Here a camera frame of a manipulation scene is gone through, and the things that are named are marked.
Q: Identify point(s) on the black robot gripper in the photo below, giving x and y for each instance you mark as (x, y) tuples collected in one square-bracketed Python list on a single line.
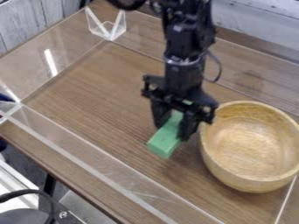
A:
[(177, 91)]

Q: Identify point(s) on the green rectangular block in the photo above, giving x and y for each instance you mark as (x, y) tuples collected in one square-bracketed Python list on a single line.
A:
[(164, 140)]

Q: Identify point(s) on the light brown wooden bowl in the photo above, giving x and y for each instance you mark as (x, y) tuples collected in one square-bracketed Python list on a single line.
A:
[(249, 147)]

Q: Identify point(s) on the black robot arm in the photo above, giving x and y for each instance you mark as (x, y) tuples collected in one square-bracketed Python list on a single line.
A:
[(189, 33)]

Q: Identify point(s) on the black table leg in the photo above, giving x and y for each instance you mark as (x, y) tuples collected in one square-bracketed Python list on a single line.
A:
[(49, 184)]

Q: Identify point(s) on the clear acrylic corner bracket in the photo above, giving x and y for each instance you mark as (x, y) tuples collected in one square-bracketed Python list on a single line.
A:
[(108, 30)]

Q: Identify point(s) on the clear acrylic tray wall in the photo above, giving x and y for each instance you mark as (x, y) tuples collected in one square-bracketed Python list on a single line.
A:
[(81, 122)]

